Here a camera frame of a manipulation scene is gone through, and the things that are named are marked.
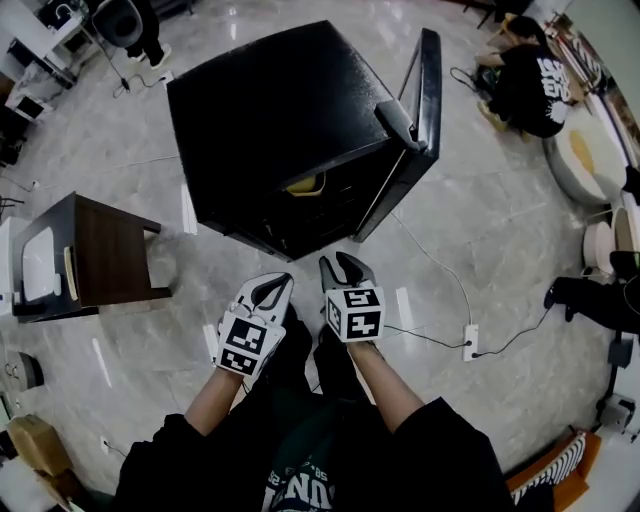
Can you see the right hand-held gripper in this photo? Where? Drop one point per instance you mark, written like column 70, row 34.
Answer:
column 355, row 315

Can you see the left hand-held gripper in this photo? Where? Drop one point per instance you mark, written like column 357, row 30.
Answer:
column 247, row 342

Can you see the yellow plastic bowl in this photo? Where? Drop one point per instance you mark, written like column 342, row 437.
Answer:
column 305, row 186

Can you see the black cabinet with door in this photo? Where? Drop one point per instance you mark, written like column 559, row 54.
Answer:
column 280, row 110

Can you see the person's right forearm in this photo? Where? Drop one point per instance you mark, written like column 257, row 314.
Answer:
column 382, row 387

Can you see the person's left forearm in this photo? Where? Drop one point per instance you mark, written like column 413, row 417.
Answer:
column 212, row 400

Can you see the white power strip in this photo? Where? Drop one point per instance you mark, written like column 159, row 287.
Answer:
column 167, row 78
column 470, row 342

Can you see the dark wooden side table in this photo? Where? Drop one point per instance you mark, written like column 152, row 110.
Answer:
column 110, row 255

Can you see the person's black green clothing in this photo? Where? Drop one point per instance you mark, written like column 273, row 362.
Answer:
column 350, row 450

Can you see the light wooden flat block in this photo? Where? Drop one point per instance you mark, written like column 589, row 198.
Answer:
column 71, row 275

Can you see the white floor outlet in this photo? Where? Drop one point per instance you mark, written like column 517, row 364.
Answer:
column 105, row 445

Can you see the white rectangular tray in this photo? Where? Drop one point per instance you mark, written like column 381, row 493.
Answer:
column 39, row 265

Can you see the grey round bin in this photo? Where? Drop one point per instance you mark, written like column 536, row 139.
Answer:
column 27, row 370

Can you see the round white stool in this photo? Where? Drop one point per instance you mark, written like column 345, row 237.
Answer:
column 597, row 245

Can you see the white round tub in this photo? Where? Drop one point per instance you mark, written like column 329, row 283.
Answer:
column 575, row 160

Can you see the white cabinet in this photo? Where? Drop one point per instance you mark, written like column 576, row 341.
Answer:
column 7, row 265

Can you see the striped orange seat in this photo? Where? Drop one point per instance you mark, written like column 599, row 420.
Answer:
column 550, row 475

